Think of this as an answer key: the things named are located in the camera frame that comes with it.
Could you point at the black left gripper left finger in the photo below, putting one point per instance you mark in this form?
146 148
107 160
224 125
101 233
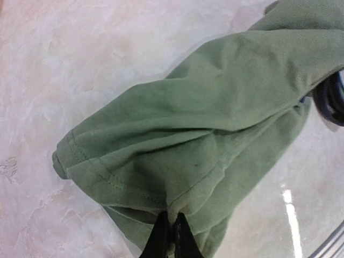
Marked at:
158 242

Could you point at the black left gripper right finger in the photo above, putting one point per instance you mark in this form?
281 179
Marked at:
185 244

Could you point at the green sleeveless shirt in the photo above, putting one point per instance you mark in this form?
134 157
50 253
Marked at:
198 141

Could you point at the aluminium front rail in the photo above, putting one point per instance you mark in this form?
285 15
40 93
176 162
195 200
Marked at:
333 246

